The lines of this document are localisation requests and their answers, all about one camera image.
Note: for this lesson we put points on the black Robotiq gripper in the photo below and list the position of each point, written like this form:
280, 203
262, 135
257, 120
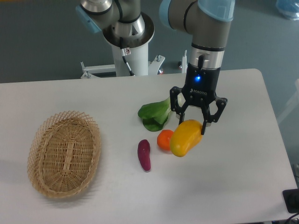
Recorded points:
201, 86

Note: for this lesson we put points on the yellow mango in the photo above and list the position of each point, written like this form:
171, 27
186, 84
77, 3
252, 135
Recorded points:
185, 137

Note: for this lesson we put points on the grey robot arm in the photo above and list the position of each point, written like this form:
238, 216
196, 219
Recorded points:
207, 21

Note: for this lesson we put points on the woven wicker basket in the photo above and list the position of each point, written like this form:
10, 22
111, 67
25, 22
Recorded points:
64, 154

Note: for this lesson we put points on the green bok choy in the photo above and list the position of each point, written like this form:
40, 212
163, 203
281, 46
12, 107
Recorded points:
155, 115

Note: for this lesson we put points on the orange tangerine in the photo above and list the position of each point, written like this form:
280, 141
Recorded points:
163, 139

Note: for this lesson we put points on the purple sweet potato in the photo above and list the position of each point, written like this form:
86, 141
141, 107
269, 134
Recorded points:
143, 152

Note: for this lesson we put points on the black device at table edge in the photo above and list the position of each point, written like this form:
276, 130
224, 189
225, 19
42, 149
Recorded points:
291, 198

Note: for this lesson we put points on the blue object top right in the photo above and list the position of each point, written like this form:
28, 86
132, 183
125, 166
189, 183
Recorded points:
289, 9

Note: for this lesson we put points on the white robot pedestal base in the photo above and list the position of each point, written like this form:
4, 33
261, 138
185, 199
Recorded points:
129, 43

